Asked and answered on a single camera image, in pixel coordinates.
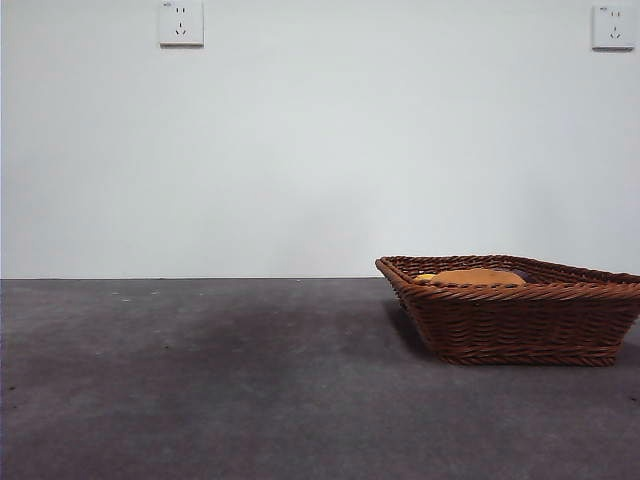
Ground brown potato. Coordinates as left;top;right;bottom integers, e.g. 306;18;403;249
428;268;527;287

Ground brown wicker basket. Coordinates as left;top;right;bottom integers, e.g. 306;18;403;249
374;254;640;367

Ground white wall socket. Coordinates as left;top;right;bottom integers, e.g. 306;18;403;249
591;4;636;51
159;0;205;49

